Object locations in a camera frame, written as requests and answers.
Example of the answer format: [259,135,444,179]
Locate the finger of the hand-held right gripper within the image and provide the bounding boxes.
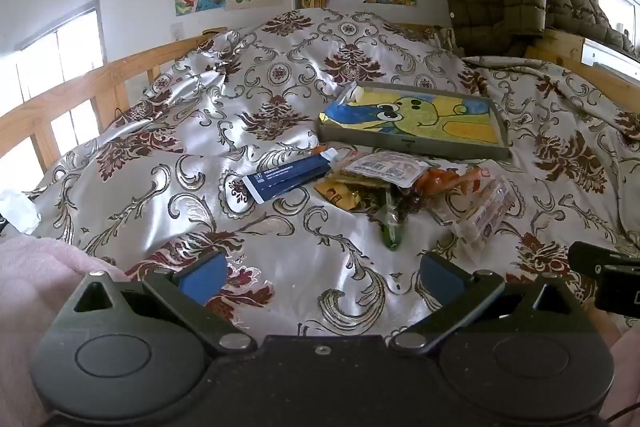
[569,241,640,280]

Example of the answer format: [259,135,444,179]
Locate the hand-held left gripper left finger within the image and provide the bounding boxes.
[72,251,257,354]

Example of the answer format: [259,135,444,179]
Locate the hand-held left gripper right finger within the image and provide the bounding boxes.
[389,252,576,354]

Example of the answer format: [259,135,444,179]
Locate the green snack packet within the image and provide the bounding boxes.
[372,187,426,251]

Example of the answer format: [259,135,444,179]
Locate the clear packet of white snacks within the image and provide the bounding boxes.
[435,164,517,249]

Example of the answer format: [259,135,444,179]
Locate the orange snack packet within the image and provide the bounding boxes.
[410,167,481,198]

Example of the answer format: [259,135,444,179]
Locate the white pink snack packet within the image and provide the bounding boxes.
[332,151,432,188]

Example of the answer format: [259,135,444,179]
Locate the blue tube with orange cap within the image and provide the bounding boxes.
[243,147,341,204]

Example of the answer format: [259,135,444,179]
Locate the grey tray with cartoon picture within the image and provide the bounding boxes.
[317,81,512,160]

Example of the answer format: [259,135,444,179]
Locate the floral satin blanket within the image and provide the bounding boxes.
[30,7,640,339]

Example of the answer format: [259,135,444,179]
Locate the pink fleece blanket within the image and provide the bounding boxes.
[0,234,133,427]

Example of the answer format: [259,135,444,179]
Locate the white tissue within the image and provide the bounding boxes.
[0,189,42,236]

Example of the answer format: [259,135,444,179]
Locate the window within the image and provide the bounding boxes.
[0,0,108,180]

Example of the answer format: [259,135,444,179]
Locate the light wooden bed frame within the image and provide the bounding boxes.
[525,29,640,88]

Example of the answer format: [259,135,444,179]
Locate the wooden bed rail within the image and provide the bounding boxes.
[0,27,228,168]

